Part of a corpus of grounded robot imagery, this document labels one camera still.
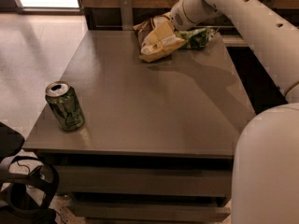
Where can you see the green chip bag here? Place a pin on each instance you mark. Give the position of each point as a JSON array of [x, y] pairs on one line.
[[196, 38]]

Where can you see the brown chip bag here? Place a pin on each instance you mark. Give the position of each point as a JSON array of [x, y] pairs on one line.
[[161, 49]]

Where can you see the green soda can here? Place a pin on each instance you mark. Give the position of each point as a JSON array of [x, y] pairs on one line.
[[64, 105]]

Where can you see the right metal bracket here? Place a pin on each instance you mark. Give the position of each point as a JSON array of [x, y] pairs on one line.
[[270, 3]]

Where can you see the lower grey drawer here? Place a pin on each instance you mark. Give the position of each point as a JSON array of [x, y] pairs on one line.
[[149, 212]]

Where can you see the upper grey drawer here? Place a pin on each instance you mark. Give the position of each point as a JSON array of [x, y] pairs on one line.
[[144, 181]]

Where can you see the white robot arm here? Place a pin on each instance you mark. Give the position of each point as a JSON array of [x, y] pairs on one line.
[[265, 178]]

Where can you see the grey drawer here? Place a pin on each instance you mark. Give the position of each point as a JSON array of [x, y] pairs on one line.
[[144, 181], [149, 212]]

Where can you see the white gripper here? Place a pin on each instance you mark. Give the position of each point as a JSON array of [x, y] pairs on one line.
[[177, 19]]

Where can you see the grey drawer cabinet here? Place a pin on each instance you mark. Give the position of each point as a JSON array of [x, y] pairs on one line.
[[183, 113]]

